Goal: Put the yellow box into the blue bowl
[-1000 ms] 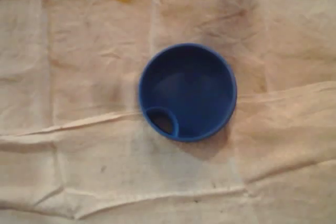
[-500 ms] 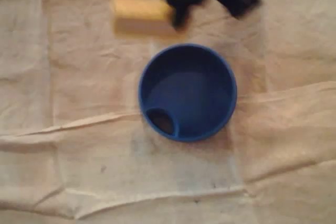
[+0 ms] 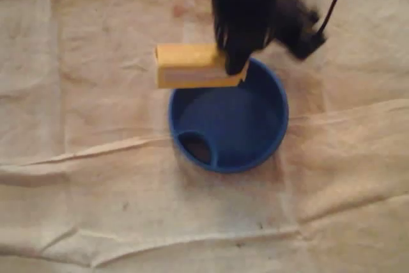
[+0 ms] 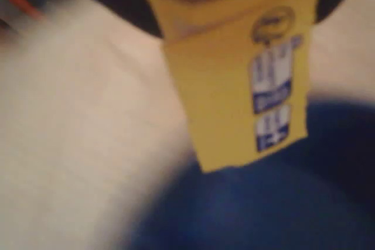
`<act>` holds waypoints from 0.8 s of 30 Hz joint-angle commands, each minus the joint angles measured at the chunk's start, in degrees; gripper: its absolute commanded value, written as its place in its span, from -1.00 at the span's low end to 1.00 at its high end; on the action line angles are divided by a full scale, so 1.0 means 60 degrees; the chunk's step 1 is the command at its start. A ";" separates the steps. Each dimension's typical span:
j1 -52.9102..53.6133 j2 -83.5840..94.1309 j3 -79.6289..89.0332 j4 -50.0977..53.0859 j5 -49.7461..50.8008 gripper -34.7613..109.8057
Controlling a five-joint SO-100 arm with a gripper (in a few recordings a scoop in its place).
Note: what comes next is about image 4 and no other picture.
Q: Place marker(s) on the yellow cardboard box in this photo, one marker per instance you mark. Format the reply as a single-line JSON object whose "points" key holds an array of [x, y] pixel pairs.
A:
{"points": [[216, 86]]}

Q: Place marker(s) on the white table cloth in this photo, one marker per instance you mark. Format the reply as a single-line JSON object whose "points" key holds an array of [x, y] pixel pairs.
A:
{"points": [[73, 115]]}

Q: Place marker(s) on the blue plastic bowl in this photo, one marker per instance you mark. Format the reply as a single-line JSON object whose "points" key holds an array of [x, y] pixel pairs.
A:
{"points": [[263, 209]]}

